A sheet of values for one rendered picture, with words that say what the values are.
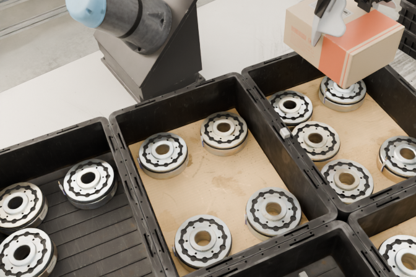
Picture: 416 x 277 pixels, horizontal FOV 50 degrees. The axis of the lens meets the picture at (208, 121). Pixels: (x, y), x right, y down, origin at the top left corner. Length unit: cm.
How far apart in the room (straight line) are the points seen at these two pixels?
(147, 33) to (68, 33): 175
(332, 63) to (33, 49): 222
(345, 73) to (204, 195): 36
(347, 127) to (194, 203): 38
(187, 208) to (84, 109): 53
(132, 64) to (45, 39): 167
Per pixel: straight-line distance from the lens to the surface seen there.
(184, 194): 90
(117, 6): 105
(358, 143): 101
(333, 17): 75
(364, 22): 81
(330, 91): 105
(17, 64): 273
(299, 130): 97
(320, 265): 84
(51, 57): 269
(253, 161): 94
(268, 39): 144
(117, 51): 127
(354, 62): 76
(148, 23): 111
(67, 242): 91
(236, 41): 143
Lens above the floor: 159
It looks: 48 degrees down
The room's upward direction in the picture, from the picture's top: 5 degrees counter-clockwise
